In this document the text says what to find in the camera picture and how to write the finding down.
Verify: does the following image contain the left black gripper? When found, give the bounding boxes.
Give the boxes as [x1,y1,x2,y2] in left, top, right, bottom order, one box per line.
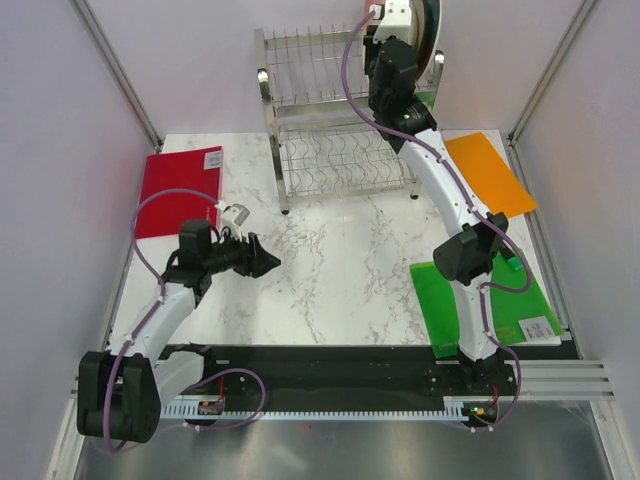
[202,225,280,279]

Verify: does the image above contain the brown rimmed cream plate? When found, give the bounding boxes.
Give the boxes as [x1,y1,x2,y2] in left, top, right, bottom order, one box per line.
[412,0,436,76]

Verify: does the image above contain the red and blue floral plate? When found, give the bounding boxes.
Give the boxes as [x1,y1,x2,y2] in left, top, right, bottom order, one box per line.
[427,0,443,67]

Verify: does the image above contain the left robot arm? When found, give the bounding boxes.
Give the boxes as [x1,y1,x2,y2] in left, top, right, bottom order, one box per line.
[77,219,281,444]

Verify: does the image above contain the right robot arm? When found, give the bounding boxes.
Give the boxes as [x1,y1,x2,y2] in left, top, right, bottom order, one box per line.
[364,35,508,394]

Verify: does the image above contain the stainless steel dish rack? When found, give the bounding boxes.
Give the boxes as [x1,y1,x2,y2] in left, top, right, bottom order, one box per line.
[254,29,420,213]

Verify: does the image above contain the orange folder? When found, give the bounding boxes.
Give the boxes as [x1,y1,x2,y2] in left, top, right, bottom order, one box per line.
[445,132,538,218]

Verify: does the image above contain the green black highlighter marker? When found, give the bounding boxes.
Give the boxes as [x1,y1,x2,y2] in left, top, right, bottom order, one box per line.
[503,253,523,271]

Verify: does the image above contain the green folder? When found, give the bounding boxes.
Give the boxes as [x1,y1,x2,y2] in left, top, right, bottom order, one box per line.
[410,247,564,358]

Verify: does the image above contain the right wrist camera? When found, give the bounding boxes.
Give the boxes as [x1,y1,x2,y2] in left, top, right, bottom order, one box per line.
[369,0,414,44]

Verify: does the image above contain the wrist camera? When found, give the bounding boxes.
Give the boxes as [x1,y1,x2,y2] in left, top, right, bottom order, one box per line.
[369,0,414,44]
[221,203,250,240]

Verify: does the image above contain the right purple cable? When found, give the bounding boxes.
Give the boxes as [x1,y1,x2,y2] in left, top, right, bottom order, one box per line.
[343,4,532,434]

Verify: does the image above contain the purple cable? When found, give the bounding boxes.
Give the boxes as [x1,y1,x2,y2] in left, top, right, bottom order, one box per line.
[343,4,532,434]
[102,188,266,455]

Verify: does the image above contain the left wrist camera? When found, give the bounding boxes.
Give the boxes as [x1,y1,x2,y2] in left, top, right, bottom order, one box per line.
[221,203,250,240]

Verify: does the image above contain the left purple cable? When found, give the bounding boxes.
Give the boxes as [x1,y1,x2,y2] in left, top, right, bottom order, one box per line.
[102,188,266,455]

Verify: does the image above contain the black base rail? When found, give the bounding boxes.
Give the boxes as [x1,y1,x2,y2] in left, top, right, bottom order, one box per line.
[147,343,519,414]

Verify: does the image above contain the aluminium frame post right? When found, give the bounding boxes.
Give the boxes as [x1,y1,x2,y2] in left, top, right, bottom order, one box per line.
[507,0,601,146]

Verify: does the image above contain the aluminium frame post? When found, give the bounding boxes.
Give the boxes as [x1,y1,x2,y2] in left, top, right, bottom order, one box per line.
[507,0,601,146]
[69,0,164,153]

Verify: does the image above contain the white cable duct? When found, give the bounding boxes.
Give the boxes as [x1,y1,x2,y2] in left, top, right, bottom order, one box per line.
[160,395,497,422]

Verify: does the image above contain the aluminium frame post left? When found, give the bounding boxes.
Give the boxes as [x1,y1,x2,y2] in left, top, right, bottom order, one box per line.
[69,0,164,153]

